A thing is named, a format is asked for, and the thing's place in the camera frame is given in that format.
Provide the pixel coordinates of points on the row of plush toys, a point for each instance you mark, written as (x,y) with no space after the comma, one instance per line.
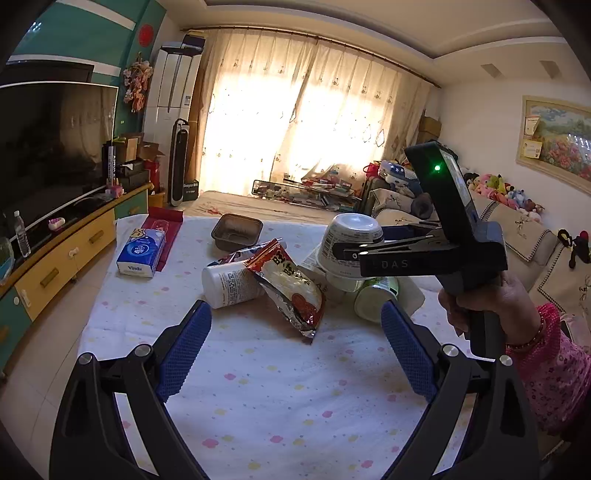
(498,189)

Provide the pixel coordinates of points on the green white plastic bottle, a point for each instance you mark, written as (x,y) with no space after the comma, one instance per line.
(375,300)

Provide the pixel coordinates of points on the red paper packet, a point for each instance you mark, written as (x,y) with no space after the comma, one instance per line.
(168,226)

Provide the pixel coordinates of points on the green box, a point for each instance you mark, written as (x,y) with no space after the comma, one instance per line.
(191,189)

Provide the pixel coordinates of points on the yellow green tv cabinet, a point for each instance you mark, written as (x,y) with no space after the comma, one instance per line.
(55,263)

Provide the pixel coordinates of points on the red round wall decoration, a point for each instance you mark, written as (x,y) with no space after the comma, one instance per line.
(146,34)

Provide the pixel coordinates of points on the open cardboard box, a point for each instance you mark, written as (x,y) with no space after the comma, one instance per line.
(136,147)

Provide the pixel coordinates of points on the cluttered glass coffee table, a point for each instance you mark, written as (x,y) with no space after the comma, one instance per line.
(314,189)

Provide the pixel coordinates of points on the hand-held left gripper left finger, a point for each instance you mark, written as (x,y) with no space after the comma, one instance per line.
(184,344)

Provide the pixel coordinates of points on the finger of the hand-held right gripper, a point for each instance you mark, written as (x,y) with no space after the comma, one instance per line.
(397,245)
(406,232)

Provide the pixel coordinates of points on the grey cushion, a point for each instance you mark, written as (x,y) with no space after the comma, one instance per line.
(422,204)

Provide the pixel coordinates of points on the clear water bottle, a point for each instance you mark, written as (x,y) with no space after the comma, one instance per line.
(22,237)

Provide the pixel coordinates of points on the stacked cardboard boxes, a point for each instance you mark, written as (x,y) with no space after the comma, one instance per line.
(430,131)

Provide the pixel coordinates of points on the black yellow plush toy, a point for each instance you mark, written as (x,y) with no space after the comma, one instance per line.
(575,247)

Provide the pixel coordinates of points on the black television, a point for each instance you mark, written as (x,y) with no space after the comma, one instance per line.
(51,147)

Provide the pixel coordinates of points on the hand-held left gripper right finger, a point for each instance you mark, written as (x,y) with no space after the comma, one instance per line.
(407,344)

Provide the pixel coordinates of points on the white dotted tablecloth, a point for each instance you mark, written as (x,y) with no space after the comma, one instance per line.
(277,401)

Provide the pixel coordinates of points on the white cabinet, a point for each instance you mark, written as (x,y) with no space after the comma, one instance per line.
(166,87)

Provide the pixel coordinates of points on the hanging flower decoration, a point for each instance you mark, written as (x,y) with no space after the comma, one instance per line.
(137,83)

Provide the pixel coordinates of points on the red snack bag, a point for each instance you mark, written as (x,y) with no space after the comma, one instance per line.
(288,290)

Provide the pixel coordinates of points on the tall black white box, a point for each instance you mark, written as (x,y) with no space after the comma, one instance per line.
(110,166)

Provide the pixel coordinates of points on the person's right forearm pink sleeve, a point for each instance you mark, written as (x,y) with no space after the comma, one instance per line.
(558,364)

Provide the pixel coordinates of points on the blue white tissue pack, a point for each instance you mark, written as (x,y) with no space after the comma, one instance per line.
(141,254)

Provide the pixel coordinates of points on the black white tower fan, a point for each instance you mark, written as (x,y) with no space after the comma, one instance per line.
(179,161)

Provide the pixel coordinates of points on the framed flower painting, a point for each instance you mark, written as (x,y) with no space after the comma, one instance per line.
(561,138)

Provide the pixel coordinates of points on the beige sofa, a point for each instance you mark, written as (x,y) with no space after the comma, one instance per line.
(517,235)

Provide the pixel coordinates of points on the dark foil tray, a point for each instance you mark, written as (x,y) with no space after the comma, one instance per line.
(236,230)

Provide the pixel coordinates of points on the person's right hand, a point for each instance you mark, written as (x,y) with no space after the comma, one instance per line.
(519,309)

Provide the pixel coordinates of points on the star print bag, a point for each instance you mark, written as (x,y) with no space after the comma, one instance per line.
(397,170)

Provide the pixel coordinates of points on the blue box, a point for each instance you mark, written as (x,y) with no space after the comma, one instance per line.
(194,42)

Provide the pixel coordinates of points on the cream embroidered curtains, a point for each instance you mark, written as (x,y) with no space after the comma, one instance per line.
(295,110)

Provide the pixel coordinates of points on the white paper bowl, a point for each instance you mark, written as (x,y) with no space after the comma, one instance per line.
(353,230)

